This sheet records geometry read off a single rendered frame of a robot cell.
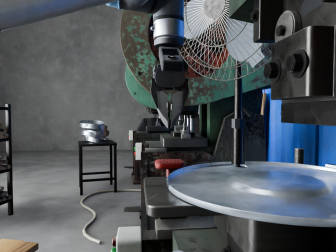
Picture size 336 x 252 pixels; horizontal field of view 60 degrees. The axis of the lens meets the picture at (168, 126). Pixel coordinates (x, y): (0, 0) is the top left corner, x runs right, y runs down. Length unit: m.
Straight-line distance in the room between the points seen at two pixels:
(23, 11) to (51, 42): 6.90
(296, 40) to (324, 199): 0.19
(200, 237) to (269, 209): 0.29
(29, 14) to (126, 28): 1.28
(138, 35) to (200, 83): 0.45
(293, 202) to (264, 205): 0.04
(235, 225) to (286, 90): 0.19
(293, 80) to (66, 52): 6.98
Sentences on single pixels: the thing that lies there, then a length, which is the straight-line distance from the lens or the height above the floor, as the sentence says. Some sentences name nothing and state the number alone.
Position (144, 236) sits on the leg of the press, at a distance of 0.65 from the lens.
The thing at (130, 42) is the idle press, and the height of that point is 1.28.
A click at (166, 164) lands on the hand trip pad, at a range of 0.68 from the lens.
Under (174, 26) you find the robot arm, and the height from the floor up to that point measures 1.08.
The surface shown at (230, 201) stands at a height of 0.78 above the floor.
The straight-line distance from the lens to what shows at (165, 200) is 0.33.
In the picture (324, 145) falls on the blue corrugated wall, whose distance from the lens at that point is 2.49.
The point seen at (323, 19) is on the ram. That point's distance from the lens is 0.42.
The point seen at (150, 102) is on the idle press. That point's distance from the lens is 3.41.
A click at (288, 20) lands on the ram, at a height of 1.01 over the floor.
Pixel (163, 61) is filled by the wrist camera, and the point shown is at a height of 0.98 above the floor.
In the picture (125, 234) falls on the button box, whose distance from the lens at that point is 0.64.
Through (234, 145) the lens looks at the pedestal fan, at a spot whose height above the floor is 0.73.
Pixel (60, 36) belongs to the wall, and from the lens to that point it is 7.38.
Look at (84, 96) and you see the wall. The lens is 7.07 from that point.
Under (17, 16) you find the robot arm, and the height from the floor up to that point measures 1.02.
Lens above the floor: 0.88
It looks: 3 degrees down
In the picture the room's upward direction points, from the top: straight up
